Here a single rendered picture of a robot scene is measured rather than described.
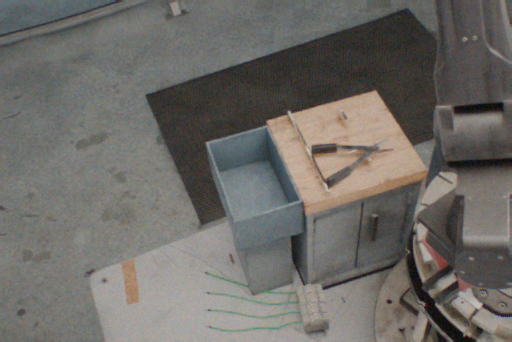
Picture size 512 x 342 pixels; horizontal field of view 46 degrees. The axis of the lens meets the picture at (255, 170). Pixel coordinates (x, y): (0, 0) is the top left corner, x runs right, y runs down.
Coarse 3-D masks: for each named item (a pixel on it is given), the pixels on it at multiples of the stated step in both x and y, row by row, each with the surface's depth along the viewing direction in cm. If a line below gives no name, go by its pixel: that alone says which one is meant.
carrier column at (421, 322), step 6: (420, 306) 93; (420, 312) 93; (420, 318) 94; (426, 318) 93; (420, 324) 95; (426, 324) 94; (414, 330) 99; (420, 330) 97; (426, 330) 96; (414, 336) 99; (420, 336) 98; (426, 336) 98
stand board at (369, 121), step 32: (288, 128) 101; (320, 128) 100; (352, 128) 100; (384, 128) 99; (288, 160) 97; (320, 160) 96; (352, 160) 96; (384, 160) 95; (416, 160) 95; (320, 192) 92; (352, 192) 92
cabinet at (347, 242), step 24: (384, 192) 95; (408, 192) 98; (312, 216) 94; (336, 216) 97; (360, 216) 100; (384, 216) 102; (408, 216) 103; (312, 240) 99; (336, 240) 103; (360, 240) 105; (384, 240) 108; (312, 264) 105; (336, 264) 109; (360, 264) 112; (384, 264) 113
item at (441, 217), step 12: (432, 204) 65; (444, 204) 65; (456, 204) 59; (420, 216) 64; (432, 216) 64; (444, 216) 64; (456, 216) 59; (432, 228) 63; (444, 228) 63; (456, 228) 60; (444, 240) 62
